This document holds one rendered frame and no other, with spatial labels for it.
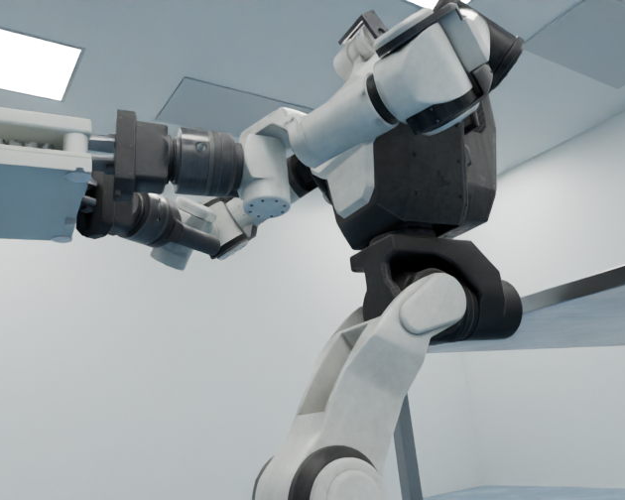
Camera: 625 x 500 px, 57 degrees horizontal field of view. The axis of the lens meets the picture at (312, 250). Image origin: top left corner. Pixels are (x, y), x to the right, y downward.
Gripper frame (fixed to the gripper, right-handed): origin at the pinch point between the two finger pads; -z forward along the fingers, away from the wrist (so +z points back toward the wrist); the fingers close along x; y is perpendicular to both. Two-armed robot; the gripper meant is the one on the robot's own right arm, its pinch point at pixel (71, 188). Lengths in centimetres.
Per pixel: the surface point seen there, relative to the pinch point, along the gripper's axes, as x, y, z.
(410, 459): 43, -8, 101
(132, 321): -53, 251, 250
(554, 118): -198, -44, 419
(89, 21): -185, 155, 123
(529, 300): 13, -49, 70
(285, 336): -46, 192, 365
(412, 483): 49, -8, 101
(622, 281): 15, -66, 60
